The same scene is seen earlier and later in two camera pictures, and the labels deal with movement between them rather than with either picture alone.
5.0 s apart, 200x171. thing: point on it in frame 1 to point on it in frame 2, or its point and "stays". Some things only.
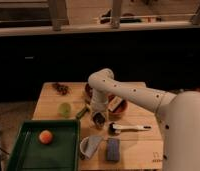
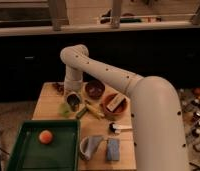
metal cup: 98,118 to 73,99
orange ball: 45,136 stays
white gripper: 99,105 to 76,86
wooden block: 115,103 stays
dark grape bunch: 60,88 stays
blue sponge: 113,149 stays
